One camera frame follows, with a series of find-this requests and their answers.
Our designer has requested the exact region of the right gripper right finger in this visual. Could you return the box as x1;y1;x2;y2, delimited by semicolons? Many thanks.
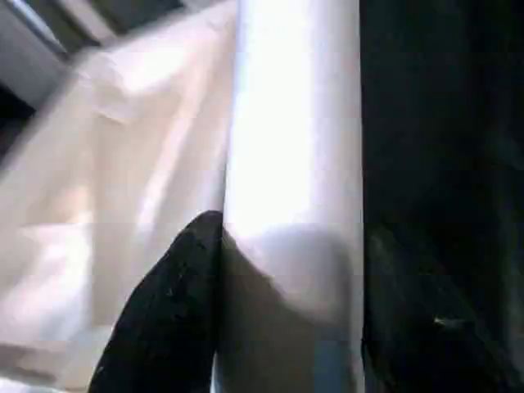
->
364;228;513;393

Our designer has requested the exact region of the white plastic table leg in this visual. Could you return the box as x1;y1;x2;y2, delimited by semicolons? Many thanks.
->
213;0;366;393

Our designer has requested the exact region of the white plastic table top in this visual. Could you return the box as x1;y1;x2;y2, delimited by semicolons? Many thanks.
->
0;0;240;393

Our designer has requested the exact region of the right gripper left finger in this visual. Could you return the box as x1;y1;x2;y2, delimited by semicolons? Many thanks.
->
88;210;224;393

